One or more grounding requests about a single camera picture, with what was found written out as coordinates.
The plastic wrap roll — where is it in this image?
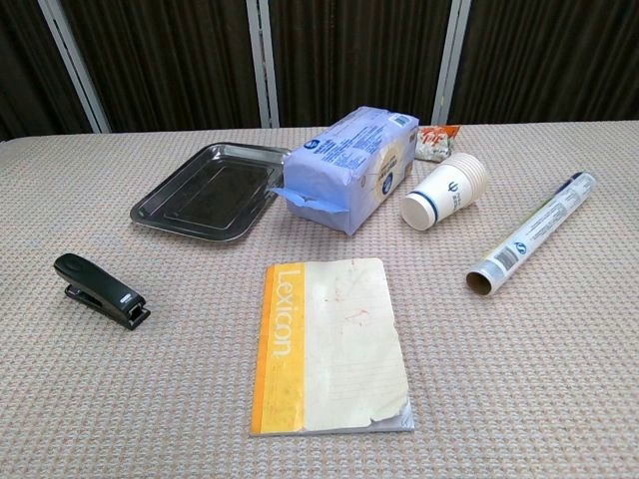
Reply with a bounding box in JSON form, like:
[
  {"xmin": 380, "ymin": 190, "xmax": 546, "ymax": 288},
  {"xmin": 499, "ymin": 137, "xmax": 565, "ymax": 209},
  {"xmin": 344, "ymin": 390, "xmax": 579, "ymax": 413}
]
[{"xmin": 465, "ymin": 171, "xmax": 599, "ymax": 299}]

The blue tissue pack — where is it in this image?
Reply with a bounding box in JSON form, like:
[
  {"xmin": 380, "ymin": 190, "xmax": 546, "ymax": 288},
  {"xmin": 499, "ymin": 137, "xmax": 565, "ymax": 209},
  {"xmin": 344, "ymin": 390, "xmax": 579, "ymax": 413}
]
[{"xmin": 271, "ymin": 105, "xmax": 419, "ymax": 236}]

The black stapler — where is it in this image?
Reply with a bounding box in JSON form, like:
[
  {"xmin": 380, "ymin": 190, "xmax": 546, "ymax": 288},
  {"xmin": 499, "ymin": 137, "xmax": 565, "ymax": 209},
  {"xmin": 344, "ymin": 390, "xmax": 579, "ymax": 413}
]
[{"xmin": 53, "ymin": 252, "xmax": 152, "ymax": 330}]

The orange and white snack packet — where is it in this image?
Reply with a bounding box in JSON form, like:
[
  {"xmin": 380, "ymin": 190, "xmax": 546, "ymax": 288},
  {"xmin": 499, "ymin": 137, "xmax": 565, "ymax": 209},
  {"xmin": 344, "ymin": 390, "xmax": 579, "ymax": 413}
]
[{"xmin": 413, "ymin": 124, "xmax": 461, "ymax": 164}]

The dark metal tray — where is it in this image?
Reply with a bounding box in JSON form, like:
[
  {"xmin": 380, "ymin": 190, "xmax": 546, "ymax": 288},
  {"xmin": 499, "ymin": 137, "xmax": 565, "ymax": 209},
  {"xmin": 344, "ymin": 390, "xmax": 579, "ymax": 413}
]
[{"xmin": 129, "ymin": 142, "xmax": 293, "ymax": 246}]

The yellow Lexicon notebook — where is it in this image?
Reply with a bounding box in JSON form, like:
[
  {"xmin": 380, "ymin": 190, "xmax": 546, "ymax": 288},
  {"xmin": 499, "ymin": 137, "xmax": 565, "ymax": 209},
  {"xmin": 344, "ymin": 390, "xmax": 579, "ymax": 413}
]
[{"xmin": 250, "ymin": 257, "xmax": 416, "ymax": 438}]

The grey partition post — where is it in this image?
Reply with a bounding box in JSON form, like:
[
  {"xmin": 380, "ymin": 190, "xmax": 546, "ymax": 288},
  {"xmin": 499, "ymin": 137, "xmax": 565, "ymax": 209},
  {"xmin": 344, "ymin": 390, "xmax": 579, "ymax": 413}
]
[
  {"xmin": 246, "ymin": 0, "xmax": 281, "ymax": 129},
  {"xmin": 38, "ymin": 0, "xmax": 112, "ymax": 135},
  {"xmin": 430, "ymin": 0, "xmax": 472, "ymax": 126}
]

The stack of white paper cups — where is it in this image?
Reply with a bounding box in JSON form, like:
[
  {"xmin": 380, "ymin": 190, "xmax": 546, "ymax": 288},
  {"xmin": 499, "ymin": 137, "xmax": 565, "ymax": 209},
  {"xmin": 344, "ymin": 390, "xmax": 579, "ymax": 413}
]
[{"xmin": 402, "ymin": 152, "xmax": 488, "ymax": 232}]

